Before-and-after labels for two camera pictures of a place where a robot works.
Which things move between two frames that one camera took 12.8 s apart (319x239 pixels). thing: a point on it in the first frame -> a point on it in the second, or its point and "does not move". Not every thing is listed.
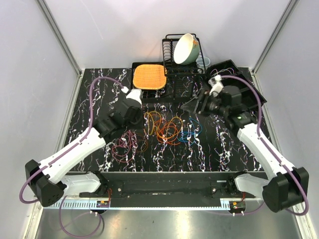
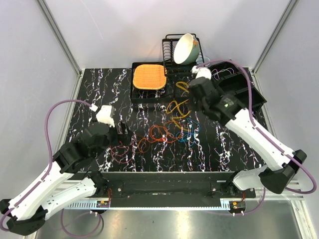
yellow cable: (168, 126) -> (185, 85)
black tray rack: (178, 89) does not move
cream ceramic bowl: (187, 50) does not move
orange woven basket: (151, 76) does not move
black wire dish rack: (171, 67) does not move
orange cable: (166, 133) -> (161, 139)
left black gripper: (140, 125) -> (124, 138)
